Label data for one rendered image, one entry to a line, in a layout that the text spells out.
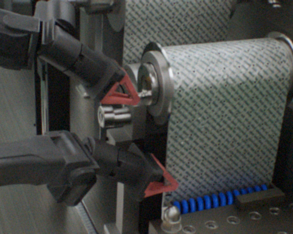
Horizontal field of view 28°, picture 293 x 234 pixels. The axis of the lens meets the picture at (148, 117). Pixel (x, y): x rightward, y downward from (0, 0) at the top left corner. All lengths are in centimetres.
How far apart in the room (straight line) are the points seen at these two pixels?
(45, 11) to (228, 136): 40
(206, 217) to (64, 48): 40
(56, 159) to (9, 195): 49
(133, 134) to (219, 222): 22
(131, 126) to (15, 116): 66
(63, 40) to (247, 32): 57
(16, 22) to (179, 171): 40
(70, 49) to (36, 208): 48
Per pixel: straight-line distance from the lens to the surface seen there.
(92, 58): 97
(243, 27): 141
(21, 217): 130
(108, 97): 100
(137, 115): 108
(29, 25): 94
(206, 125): 106
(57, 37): 94
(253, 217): 112
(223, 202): 113
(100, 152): 98
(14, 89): 187
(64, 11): 100
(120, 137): 110
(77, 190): 101
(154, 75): 101
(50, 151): 90
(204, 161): 110
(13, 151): 86
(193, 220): 108
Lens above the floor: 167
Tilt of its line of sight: 27 degrees down
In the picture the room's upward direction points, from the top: 3 degrees clockwise
